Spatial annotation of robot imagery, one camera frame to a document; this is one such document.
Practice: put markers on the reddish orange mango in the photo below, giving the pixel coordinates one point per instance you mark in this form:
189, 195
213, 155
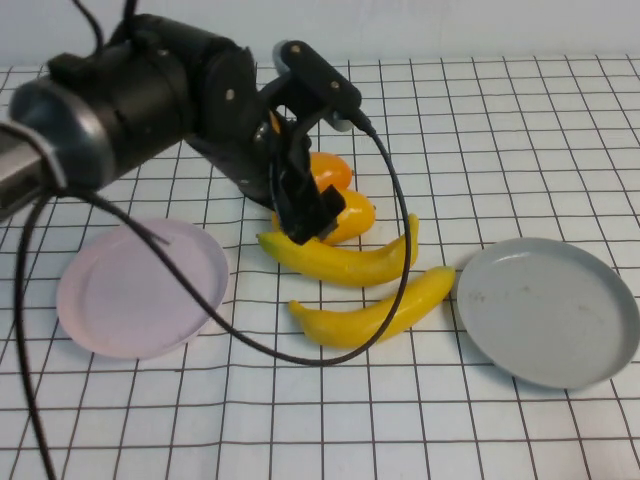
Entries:
335, 167

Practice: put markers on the plain yellow banana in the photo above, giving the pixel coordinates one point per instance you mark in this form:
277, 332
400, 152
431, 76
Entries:
350, 325

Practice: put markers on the white checked tablecloth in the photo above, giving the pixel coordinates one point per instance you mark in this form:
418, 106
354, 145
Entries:
300, 425

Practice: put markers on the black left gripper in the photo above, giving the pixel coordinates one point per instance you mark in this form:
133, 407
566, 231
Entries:
240, 160

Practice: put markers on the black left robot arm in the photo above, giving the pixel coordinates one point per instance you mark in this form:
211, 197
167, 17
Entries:
140, 90

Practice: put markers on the grey round plate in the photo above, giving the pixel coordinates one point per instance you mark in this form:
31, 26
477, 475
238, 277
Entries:
545, 315

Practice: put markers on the yellow orange mango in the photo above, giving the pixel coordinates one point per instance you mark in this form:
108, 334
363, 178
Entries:
357, 215

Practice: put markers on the banana with green tip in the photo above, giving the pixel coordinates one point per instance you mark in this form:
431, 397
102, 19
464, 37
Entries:
350, 265

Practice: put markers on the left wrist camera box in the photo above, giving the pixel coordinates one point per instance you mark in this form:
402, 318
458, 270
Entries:
320, 75

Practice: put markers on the pink round plate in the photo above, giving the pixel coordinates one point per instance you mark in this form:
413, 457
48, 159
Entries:
125, 305

